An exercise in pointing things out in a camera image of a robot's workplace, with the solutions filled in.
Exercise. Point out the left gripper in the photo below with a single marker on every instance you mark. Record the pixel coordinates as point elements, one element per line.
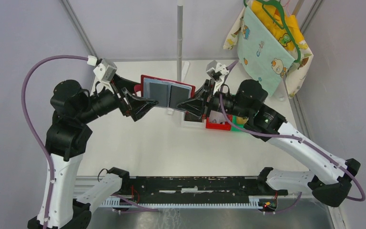
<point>137,107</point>

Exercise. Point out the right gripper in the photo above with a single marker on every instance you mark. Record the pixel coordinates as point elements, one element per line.
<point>195,106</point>

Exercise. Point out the red leather card holder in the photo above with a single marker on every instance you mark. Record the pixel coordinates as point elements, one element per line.
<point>167,92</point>

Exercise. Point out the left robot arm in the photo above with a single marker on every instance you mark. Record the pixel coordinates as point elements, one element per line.
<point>66,142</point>

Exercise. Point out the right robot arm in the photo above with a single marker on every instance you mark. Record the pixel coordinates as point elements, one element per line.
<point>328,178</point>

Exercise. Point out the white VIP cards stack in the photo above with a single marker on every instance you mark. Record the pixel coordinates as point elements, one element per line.
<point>217,118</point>

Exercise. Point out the gold cards stack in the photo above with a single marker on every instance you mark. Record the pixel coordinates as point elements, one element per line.
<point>241,121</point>

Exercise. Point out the white plastic bin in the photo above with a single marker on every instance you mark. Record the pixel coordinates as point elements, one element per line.
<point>189,120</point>

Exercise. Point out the red plastic bin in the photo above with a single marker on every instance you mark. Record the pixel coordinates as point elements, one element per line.
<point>225,127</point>

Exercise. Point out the green plastic bin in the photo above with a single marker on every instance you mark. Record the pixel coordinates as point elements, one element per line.
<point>234,128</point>

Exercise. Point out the mint cartoon cloth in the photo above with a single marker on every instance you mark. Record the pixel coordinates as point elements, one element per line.
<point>261,55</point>

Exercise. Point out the metal pole stand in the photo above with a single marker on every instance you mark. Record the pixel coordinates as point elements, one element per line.
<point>180,4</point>

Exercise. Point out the white cartoon cloth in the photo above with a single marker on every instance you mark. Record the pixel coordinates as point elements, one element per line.
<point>286,30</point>

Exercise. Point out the yellow garment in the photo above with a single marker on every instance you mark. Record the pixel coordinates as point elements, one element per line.
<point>277,23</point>

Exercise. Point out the green clothes hanger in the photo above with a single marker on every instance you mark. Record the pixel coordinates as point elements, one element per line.
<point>281,19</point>

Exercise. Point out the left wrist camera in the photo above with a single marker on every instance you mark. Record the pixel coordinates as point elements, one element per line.
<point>104,70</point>

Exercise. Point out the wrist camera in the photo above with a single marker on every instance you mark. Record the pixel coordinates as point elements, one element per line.
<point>104,70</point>
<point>218,72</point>

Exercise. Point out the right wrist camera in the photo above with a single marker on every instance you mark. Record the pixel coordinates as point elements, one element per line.
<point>218,72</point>

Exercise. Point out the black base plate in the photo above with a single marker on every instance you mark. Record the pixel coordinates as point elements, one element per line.
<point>194,190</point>

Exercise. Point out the white cable comb rail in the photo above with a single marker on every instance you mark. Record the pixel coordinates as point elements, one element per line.
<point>114,202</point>

